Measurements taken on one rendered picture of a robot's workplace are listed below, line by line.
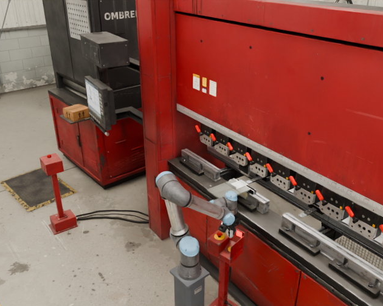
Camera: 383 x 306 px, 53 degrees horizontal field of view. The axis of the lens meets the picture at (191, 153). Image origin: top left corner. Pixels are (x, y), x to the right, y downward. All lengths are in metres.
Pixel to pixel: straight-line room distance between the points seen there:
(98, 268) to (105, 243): 0.34
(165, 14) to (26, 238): 2.59
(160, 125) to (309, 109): 1.49
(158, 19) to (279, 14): 1.12
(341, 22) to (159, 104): 1.72
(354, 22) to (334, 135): 0.58
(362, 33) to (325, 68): 0.27
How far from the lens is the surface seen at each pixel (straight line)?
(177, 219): 2.35
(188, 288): 2.44
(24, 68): 9.08
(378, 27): 1.99
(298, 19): 2.25
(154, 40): 3.13
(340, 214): 2.36
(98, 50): 3.15
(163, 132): 3.39
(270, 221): 2.79
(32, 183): 5.24
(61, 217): 4.26
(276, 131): 2.49
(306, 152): 2.37
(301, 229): 2.63
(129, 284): 3.57
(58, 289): 3.66
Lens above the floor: 2.51
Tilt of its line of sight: 27 degrees down
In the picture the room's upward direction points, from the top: straight up
